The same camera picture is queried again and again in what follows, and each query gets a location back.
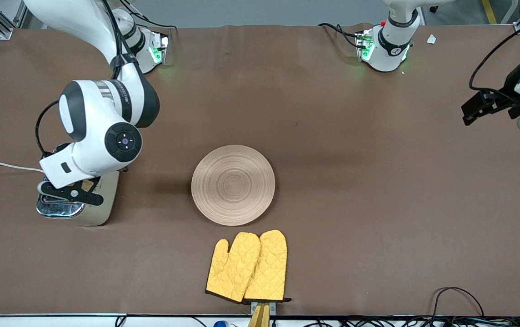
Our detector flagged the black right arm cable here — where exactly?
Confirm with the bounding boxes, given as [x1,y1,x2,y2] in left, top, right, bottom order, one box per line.
[35,99,72,159]

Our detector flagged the round wooden plate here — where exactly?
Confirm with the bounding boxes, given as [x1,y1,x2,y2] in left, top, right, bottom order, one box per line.
[191,145,276,227]

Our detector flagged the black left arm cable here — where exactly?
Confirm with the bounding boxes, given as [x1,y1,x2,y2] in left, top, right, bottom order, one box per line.
[469,27,520,98]

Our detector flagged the black looped cable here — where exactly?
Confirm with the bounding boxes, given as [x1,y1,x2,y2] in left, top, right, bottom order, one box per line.
[430,287,485,318]

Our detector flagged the grey metal bracket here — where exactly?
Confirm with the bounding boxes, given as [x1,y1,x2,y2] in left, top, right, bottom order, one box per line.
[250,301,277,315]

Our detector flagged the cream and chrome toaster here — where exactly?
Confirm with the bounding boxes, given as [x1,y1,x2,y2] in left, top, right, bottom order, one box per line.
[36,170,120,227]

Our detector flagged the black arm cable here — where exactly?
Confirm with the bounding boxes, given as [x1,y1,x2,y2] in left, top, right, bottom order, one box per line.
[469,27,520,98]
[35,99,72,159]

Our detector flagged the black cable tangle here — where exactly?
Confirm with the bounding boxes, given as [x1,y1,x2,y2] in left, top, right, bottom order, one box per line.
[287,317,520,327]

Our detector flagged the yellow quilted oven mitt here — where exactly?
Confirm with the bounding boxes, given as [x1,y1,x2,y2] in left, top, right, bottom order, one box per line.
[243,229,292,304]
[205,232,261,304]

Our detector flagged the black base cable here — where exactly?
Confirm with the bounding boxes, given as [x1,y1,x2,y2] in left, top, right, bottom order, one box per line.
[119,0,179,32]
[318,23,363,50]

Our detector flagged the black left base cable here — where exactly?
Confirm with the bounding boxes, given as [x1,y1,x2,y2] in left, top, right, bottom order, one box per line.
[318,23,363,50]

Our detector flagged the black right base cable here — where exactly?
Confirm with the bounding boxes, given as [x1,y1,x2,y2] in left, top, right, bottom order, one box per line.
[119,0,179,32]

